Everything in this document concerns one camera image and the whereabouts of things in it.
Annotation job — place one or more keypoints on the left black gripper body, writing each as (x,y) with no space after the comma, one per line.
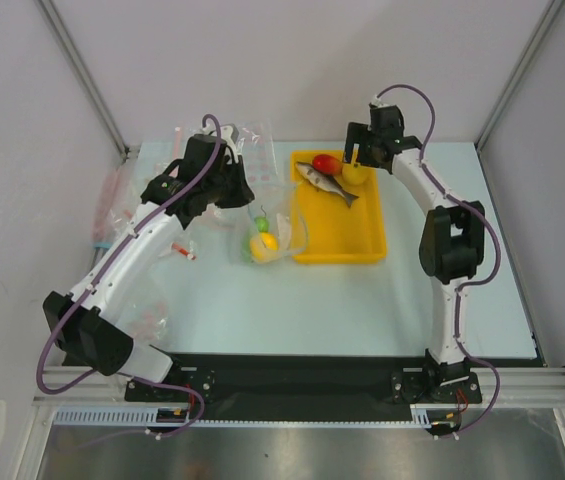
(211,184)

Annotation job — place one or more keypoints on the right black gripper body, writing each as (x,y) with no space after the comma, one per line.
(358,138)

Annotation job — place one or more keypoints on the green toy cucumber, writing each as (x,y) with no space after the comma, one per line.
(259,223)

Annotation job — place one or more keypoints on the yellow toy lemon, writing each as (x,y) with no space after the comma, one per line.
(354,175)

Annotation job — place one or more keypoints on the clear blue-zipper bag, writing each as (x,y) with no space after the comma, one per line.
(280,203)

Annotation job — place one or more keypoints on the grey toy fish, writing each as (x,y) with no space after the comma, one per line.
(324,182)

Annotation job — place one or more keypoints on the yellow toy pear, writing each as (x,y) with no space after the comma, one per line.
(263,247)

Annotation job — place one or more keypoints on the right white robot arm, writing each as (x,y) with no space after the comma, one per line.
(451,247)

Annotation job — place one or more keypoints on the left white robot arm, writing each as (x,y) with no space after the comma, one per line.
(84,322)

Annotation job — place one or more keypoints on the pile of spare zip bags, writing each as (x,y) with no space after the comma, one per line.
(145,314)

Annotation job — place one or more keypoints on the red toy mango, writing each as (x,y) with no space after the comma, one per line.
(327,164)

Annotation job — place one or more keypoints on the yellow plastic tray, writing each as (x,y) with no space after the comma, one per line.
(326,230)

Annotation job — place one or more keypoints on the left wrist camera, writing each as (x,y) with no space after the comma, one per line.
(230,134)

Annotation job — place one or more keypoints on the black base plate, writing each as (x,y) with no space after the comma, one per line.
(341,409)

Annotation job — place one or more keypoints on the white slotted cable duct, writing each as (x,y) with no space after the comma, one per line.
(172,417)

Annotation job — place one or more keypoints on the aluminium frame rail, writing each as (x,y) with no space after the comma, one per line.
(506,387)

